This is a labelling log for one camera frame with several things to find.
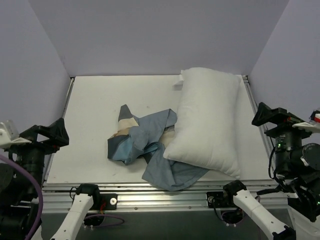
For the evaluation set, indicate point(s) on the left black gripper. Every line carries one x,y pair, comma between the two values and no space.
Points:
40,139

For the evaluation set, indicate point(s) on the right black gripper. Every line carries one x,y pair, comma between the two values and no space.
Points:
285,125

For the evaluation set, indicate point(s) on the white pillow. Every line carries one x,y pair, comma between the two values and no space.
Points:
205,131

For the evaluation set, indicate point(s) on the striped blue beige pillowcase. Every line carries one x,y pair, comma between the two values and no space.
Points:
147,137

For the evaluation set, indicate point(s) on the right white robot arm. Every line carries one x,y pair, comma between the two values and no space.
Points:
296,172

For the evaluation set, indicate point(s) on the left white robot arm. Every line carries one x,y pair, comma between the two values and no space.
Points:
23,197

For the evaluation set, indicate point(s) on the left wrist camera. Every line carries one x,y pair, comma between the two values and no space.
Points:
9,135

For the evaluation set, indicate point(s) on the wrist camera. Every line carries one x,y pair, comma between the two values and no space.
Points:
313,126
9,135

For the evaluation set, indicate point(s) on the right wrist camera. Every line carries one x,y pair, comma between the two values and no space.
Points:
313,126

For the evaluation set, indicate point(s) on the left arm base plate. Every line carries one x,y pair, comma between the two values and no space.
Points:
106,202

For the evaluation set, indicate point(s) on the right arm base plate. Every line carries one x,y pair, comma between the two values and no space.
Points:
218,199

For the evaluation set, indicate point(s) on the aluminium rail frame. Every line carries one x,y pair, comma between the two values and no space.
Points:
91,117

